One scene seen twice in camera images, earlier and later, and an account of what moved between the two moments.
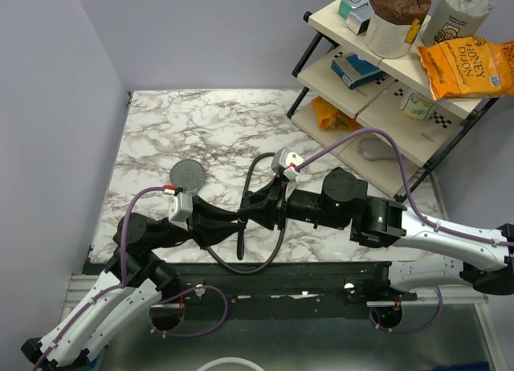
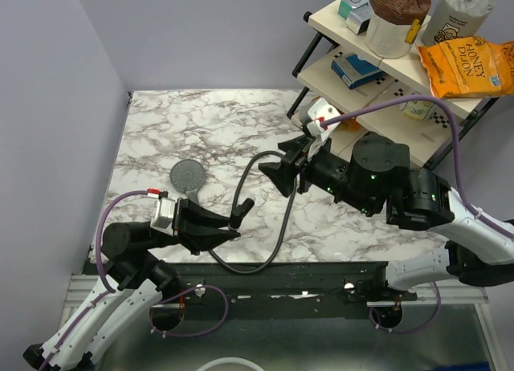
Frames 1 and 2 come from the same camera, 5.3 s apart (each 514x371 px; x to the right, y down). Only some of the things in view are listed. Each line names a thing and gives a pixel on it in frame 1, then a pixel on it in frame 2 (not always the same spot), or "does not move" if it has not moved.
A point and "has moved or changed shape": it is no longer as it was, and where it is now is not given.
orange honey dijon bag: (468, 66) does not move
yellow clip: (413, 31) does not move
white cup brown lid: (396, 12) does not move
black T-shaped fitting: (240, 239) has moved or changed shape
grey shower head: (188, 174) does not move
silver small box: (358, 21) does not move
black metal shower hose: (281, 246) has moved or changed shape
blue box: (353, 71) does not move
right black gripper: (268, 206) -> (283, 173)
